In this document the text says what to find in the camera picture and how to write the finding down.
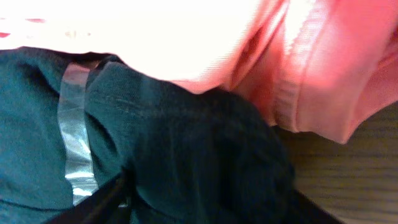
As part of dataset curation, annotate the pink garment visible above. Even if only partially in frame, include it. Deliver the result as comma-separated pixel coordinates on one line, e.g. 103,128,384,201
1,0,397,144

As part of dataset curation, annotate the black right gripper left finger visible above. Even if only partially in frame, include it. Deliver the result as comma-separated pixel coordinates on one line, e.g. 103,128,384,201
46,170,131,224

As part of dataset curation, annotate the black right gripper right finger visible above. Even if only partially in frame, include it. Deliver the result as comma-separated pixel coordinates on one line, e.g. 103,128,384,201
285,190,345,224

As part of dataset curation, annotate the black garment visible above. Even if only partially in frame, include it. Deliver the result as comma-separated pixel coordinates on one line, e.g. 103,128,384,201
1,48,294,223

